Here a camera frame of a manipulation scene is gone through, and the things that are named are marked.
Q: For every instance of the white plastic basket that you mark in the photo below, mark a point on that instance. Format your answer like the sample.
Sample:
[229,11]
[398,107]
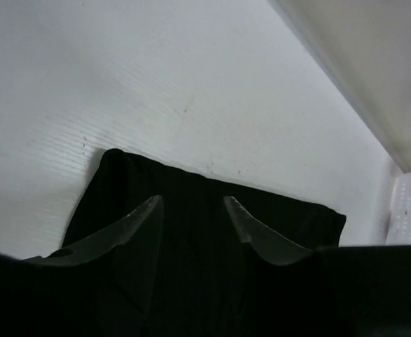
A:
[399,232]

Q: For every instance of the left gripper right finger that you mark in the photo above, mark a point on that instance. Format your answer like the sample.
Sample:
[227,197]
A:
[268,244]

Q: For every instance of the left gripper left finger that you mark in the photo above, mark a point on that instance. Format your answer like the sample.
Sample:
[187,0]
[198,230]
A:
[132,245]

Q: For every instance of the black tank top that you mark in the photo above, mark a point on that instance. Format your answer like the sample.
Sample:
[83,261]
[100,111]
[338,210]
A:
[206,284]

